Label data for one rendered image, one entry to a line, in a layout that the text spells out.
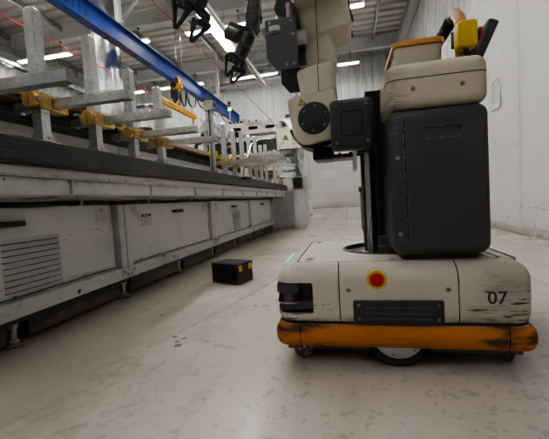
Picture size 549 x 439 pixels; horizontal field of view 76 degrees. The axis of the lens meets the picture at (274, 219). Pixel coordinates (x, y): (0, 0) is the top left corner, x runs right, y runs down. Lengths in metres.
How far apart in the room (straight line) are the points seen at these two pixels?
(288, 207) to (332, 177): 6.27
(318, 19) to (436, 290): 0.91
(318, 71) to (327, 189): 10.70
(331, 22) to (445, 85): 0.45
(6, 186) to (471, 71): 1.32
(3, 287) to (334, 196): 10.88
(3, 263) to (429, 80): 1.49
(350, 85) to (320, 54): 11.12
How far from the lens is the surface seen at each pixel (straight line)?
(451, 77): 1.07
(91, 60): 1.65
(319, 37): 1.31
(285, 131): 5.67
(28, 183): 1.34
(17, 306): 1.57
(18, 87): 1.15
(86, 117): 1.56
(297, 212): 5.58
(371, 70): 12.52
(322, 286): 0.99
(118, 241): 1.99
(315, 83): 1.21
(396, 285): 0.99
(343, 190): 11.84
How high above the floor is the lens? 0.47
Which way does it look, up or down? 3 degrees down
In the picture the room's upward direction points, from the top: 3 degrees counter-clockwise
